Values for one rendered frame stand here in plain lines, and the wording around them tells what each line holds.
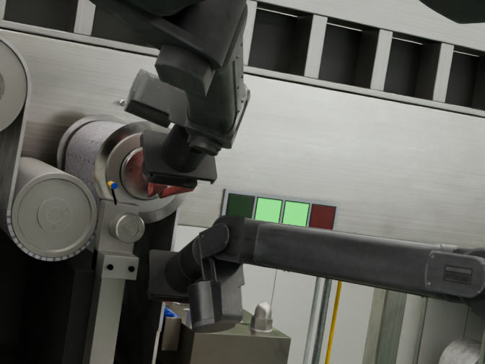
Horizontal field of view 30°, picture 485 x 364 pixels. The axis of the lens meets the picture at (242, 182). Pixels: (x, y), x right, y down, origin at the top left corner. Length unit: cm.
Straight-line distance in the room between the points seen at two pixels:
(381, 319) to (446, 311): 287
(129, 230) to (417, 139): 85
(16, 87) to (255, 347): 52
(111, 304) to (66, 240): 11
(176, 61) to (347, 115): 116
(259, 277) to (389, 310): 231
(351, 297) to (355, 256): 365
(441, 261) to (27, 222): 62
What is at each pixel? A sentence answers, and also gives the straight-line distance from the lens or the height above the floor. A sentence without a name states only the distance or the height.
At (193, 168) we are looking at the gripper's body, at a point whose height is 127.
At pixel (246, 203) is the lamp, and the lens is 173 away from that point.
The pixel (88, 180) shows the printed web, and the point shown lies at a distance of 137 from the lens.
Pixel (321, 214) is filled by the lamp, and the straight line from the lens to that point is 180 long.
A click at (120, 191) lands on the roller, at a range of 130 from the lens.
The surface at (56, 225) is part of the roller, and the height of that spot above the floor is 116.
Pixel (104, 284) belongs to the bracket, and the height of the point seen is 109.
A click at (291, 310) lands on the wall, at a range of 451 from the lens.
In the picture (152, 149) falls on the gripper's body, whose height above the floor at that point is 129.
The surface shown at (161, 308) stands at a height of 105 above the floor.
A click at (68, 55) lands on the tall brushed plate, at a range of 161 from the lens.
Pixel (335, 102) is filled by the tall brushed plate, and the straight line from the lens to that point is 180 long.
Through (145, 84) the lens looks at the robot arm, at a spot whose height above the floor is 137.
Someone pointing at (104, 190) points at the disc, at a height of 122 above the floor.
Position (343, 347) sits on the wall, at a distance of 470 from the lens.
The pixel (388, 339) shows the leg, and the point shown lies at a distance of 215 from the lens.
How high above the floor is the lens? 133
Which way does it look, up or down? 3 degrees down
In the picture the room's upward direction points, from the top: 9 degrees clockwise
